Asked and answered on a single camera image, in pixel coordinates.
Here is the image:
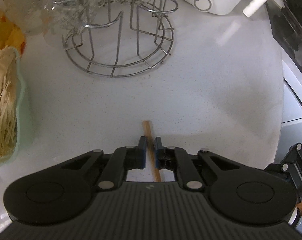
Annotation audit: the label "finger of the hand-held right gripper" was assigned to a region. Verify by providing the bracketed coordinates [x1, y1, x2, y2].
[265, 143, 302, 205]

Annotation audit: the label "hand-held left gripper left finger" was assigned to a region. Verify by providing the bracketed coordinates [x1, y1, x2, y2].
[62, 136, 147, 190]

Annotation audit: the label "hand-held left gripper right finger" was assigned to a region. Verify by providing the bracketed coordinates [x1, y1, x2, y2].
[154, 137, 235, 190]

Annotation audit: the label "wooden chopstick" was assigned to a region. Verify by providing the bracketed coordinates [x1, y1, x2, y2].
[141, 120, 162, 182]

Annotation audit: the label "black induction cooktop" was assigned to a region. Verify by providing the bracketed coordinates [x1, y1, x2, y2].
[265, 0, 302, 124]

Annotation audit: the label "green plastic basket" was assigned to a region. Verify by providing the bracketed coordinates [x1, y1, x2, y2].
[0, 47, 26, 168]

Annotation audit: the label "dried noodles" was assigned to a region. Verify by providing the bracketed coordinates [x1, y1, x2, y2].
[0, 46, 20, 160]

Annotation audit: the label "clear glass tumbler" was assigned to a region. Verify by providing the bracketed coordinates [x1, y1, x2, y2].
[4, 0, 50, 35]

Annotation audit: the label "red lid plastic jar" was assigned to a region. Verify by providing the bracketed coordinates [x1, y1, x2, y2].
[0, 7, 26, 55]

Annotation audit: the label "wire glass rack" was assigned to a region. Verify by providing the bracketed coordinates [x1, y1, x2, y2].
[53, 0, 187, 78]

